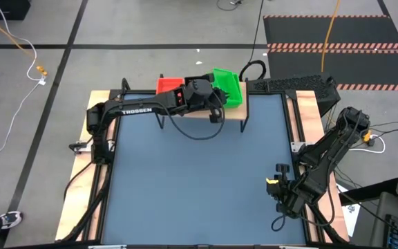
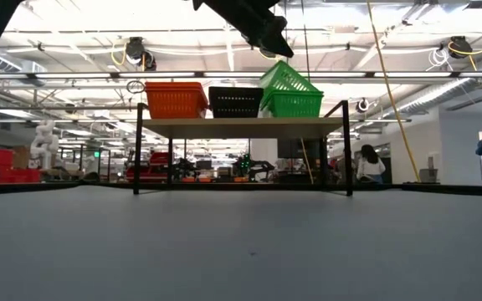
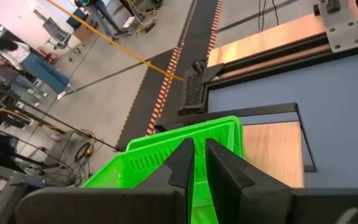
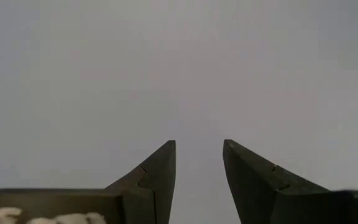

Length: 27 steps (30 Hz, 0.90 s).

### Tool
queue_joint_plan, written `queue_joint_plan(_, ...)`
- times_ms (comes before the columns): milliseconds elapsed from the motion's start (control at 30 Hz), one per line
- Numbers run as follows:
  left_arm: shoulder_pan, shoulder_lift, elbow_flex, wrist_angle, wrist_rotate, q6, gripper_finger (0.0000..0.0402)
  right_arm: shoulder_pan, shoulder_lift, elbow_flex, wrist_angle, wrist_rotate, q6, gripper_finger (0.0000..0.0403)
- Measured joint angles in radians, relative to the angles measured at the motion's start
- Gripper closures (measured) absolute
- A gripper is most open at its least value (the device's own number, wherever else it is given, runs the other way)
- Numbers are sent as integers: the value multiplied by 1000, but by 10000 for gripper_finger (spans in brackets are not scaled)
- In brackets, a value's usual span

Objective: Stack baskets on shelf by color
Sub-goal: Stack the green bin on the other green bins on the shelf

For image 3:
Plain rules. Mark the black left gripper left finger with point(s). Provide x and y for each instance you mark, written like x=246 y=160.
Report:
x=120 y=205

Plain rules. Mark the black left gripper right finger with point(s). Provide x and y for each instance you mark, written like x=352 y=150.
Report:
x=259 y=205

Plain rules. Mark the green plastic basket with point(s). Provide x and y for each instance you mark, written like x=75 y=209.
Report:
x=148 y=163
x=182 y=132

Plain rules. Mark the grey metal table leg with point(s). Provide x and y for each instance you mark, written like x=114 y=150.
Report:
x=8 y=193

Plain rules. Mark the wooden table side board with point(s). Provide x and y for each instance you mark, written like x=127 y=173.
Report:
x=275 y=40

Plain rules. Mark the brown cardboard box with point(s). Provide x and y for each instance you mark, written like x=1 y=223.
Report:
x=84 y=33

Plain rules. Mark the black mat with striped edges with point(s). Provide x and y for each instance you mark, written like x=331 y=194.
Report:
x=197 y=37

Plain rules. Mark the person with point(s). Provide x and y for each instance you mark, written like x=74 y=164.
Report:
x=19 y=54

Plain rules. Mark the grey office chair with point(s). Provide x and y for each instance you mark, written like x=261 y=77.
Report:
x=56 y=32

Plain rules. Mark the black workbench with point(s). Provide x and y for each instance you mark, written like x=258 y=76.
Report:
x=104 y=17

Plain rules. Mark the blue box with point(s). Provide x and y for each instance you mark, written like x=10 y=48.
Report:
x=75 y=20

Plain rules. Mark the grey metal mounting plate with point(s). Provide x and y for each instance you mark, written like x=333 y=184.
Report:
x=340 y=25

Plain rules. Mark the black aluminium table frame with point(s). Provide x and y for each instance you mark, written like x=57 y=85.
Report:
x=259 y=74

